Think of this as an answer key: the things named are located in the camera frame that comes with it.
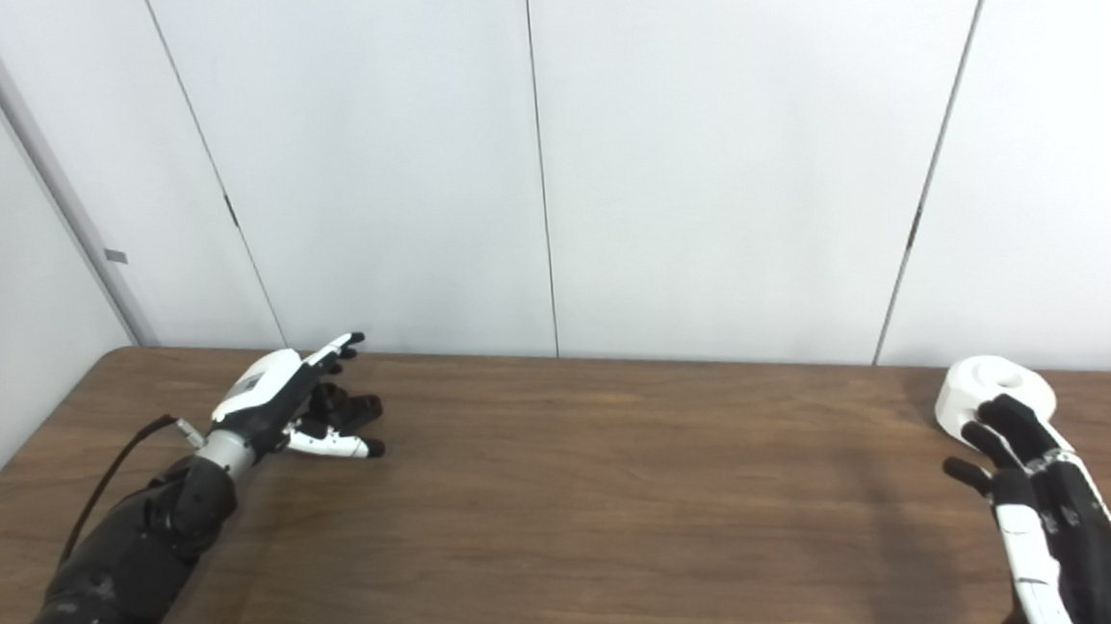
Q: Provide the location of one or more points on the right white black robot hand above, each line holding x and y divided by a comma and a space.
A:
1081, 540

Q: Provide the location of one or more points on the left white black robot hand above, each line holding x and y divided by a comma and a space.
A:
257, 398

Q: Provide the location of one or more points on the black holder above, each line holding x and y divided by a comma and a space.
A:
367, 408

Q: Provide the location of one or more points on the round white piece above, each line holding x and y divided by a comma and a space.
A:
975, 383

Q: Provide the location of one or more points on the small grey wall tag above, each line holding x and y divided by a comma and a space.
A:
115, 256

